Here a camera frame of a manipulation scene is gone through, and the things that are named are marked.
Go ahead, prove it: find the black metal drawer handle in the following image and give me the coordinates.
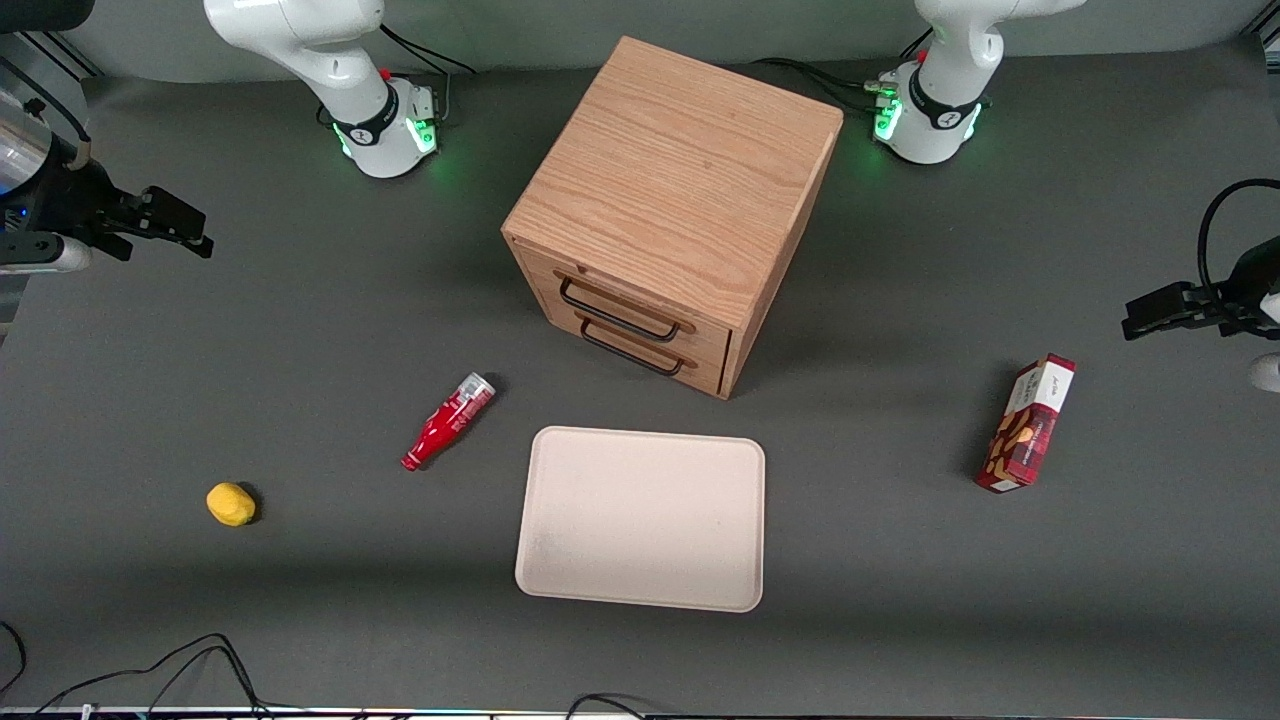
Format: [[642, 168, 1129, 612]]
[[577, 317, 695, 379], [557, 274, 695, 345]]

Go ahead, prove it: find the wooden drawer cabinet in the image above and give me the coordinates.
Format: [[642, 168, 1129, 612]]
[[501, 36, 844, 401]]

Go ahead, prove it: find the black short floor cable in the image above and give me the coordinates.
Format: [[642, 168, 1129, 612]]
[[564, 692, 653, 720]]

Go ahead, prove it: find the black arm base cable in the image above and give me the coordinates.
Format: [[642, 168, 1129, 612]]
[[378, 24, 478, 77], [750, 28, 936, 113]]

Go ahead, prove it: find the black left arm base cable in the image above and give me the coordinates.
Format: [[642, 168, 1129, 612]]
[[750, 28, 936, 113]]

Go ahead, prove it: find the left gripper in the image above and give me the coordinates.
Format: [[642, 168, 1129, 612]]
[[1121, 237, 1280, 342]]

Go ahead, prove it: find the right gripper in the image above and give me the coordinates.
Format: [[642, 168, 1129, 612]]
[[18, 158, 215, 264]]

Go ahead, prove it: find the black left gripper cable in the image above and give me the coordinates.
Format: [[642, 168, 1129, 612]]
[[1197, 178, 1280, 301]]

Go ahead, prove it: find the red snack box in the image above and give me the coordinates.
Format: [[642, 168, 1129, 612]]
[[975, 353, 1078, 495]]

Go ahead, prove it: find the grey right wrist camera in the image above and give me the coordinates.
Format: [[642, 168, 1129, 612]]
[[0, 235, 93, 275]]

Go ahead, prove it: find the black looped floor cable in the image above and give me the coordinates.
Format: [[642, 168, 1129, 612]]
[[38, 633, 273, 719]]

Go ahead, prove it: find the yellow lemon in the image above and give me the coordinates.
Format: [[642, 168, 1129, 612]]
[[206, 482, 257, 528]]

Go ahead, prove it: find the black right arm base cable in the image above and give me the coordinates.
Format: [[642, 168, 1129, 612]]
[[378, 24, 478, 77]]

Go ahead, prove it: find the wooden drawer front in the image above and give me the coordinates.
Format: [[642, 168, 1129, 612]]
[[540, 300, 733, 397], [512, 240, 738, 356]]

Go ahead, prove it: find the black edge floor cable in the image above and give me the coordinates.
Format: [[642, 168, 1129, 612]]
[[0, 620, 28, 698]]

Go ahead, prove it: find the beige rectangular tray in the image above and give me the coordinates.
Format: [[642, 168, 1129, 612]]
[[514, 425, 767, 614]]

